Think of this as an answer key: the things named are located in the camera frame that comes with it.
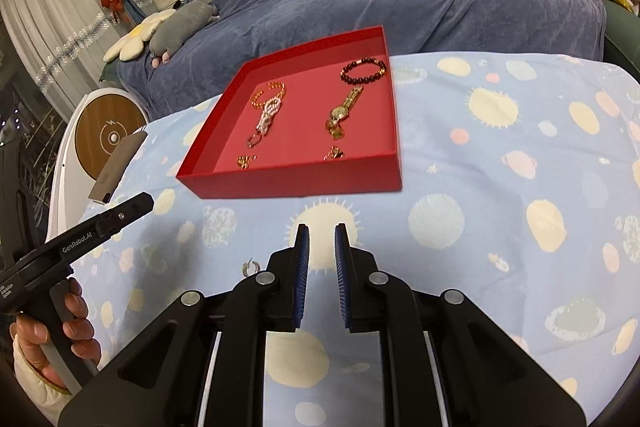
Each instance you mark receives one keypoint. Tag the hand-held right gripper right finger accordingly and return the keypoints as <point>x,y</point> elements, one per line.
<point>341,277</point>

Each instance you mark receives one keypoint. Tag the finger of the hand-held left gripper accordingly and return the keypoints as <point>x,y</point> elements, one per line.
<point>130,209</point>

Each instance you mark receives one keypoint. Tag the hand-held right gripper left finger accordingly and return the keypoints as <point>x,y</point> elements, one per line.
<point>301,277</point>

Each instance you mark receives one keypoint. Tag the silver hoop earring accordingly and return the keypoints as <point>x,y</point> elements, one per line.
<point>245,266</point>

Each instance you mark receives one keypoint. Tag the red cardboard box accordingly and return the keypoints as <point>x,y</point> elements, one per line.
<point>300,182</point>

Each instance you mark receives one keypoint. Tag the small gold earring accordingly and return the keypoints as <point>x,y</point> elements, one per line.
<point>244,162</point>

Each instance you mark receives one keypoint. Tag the gold wristwatch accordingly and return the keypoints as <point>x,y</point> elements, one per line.
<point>341,112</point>

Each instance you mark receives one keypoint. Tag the gold bangle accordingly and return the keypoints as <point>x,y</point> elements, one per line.
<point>260,92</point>

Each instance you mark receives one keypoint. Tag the person's left forearm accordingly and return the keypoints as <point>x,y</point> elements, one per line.
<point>35,402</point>

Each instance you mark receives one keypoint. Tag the person's left hand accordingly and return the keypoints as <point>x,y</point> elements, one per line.
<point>82,337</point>

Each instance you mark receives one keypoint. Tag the grey-brown flat box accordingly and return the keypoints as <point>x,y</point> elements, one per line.
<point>117,167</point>

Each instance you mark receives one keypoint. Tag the white appliance with wooden disc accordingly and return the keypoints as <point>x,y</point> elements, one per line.
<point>107,137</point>

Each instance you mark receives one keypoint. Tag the cream flower cushion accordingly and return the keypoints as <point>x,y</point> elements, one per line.
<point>135,39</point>

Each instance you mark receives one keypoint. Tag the grey plush animal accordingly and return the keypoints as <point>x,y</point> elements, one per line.
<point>180,24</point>

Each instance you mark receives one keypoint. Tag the blue planet print cloth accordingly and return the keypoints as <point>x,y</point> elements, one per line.
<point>500,157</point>

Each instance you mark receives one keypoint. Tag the white curtain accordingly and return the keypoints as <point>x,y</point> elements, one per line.
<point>50,7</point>

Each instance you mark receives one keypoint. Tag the green sofa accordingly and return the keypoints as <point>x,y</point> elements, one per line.
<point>622,42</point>

